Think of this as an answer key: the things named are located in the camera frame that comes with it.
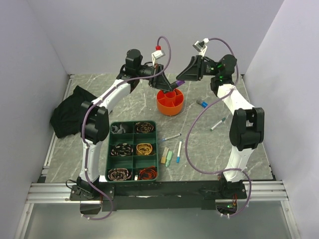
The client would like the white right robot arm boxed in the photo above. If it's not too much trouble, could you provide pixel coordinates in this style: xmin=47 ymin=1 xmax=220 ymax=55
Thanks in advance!
xmin=176 ymin=54 xmax=265 ymax=198

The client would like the purple black highlighter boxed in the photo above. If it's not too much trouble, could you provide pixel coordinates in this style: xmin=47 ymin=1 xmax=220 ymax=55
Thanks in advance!
xmin=175 ymin=80 xmax=185 ymax=87

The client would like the green compartment tray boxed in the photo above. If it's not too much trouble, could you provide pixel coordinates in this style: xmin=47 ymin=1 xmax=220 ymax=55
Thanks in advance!
xmin=105 ymin=120 xmax=159 ymax=183

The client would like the grey folded cloth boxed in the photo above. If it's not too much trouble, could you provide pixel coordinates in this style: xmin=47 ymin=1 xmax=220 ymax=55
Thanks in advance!
xmin=111 ymin=123 xmax=130 ymax=134

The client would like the orange black rolled band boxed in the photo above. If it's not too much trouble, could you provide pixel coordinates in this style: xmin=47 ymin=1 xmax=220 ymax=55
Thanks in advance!
xmin=138 ymin=166 xmax=158 ymax=180

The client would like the orange round pen holder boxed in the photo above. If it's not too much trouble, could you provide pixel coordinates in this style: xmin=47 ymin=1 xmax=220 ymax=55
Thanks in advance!
xmin=157 ymin=89 xmax=184 ymax=116

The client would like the yellow rolled band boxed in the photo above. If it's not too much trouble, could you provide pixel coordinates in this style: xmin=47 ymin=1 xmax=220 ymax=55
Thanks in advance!
xmin=136 ymin=143 xmax=154 ymax=156

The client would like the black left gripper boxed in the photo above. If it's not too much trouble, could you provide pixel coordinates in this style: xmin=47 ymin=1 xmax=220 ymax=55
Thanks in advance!
xmin=136 ymin=64 xmax=173 ymax=93

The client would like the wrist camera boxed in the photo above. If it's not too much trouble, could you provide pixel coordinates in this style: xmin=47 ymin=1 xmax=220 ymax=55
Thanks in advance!
xmin=192 ymin=38 xmax=209 ymax=57
xmin=151 ymin=45 xmax=165 ymax=67

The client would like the white green marker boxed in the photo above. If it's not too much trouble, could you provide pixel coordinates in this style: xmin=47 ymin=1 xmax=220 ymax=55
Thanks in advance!
xmin=210 ymin=118 xmax=226 ymax=131

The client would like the aluminium rail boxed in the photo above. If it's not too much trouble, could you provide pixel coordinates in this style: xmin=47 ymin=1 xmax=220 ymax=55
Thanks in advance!
xmin=26 ymin=181 xmax=289 ymax=203

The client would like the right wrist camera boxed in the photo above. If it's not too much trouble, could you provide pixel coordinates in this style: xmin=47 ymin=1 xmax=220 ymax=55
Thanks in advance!
xmin=192 ymin=38 xmax=209 ymax=57

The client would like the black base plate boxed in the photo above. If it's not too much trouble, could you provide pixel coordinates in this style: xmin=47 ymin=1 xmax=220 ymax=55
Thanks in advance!
xmin=70 ymin=181 xmax=248 ymax=212

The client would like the white blue marker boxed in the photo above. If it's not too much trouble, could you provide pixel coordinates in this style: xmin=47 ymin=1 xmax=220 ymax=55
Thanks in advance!
xmin=176 ymin=141 xmax=182 ymax=163

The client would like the green eraser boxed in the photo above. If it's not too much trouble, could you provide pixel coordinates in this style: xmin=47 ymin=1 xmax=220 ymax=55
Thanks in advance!
xmin=165 ymin=151 xmax=173 ymax=167

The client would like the brown patterned rolled band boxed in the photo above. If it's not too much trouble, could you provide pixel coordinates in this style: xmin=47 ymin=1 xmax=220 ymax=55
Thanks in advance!
xmin=135 ymin=121 xmax=155 ymax=133

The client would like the black cloth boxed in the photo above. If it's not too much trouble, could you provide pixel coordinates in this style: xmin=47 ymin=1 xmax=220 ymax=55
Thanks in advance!
xmin=50 ymin=86 xmax=97 ymax=138

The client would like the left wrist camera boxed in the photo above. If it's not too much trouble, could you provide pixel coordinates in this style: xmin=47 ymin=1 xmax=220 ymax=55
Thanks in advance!
xmin=151 ymin=45 xmax=165 ymax=67

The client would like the thin blue-tip pen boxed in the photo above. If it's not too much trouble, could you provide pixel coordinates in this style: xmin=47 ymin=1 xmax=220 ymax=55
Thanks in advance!
xmin=158 ymin=133 xmax=181 ymax=142

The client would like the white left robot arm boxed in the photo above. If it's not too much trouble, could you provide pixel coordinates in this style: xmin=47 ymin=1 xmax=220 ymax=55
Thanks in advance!
xmin=77 ymin=49 xmax=165 ymax=200

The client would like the pink patterned rolled band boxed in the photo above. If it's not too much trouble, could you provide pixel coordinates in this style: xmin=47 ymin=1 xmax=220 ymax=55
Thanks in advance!
xmin=107 ymin=168 xmax=132 ymax=182

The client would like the tan eraser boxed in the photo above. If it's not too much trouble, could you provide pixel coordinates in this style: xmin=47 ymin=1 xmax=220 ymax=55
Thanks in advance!
xmin=160 ymin=147 xmax=169 ymax=164

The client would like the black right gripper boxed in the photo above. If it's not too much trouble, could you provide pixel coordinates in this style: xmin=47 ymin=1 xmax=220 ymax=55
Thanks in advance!
xmin=176 ymin=55 xmax=221 ymax=82

